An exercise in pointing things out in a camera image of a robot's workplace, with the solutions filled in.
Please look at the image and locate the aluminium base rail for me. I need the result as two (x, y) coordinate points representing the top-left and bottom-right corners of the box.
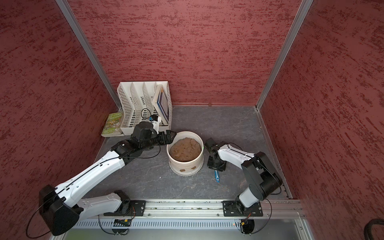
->
(68, 198), (307, 220)

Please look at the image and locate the aluminium corner post left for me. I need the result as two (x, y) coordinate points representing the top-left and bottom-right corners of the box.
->
(56, 0), (122, 110)

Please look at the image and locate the white plastic file organizer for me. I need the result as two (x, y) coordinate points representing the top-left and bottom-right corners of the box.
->
(117, 81), (173, 136)

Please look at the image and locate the white ceramic pot with mud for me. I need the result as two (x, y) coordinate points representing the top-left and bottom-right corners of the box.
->
(167, 131), (204, 177)

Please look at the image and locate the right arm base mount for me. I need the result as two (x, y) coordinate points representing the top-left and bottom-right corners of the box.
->
(222, 201), (263, 217)

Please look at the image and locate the book in organizer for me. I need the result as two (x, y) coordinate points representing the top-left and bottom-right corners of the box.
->
(152, 85), (170, 126)

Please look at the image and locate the green paperback book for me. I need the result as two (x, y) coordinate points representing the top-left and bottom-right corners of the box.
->
(101, 112), (124, 138)

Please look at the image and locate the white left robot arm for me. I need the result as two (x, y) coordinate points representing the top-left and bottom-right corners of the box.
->
(38, 122), (177, 236)

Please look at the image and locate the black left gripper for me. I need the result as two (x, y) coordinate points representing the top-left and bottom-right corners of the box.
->
(140, 130), (177, 151)

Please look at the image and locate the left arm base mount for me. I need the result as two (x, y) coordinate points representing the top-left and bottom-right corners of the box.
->
(103, 200), (147, 217)

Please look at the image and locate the aluminium corner post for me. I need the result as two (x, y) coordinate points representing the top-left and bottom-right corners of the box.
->
(256, 0), (313, 111)
(56, 0), (122, 110)

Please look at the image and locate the aluminium corner post right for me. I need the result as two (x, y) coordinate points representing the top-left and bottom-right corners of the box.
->
(256, 0), (313, 111)

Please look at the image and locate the black cable bottom right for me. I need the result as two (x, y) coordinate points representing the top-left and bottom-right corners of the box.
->
(363, 218), (384, 240)

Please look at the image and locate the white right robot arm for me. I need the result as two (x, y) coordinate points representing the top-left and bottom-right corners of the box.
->
(205, 139), (283, 211)

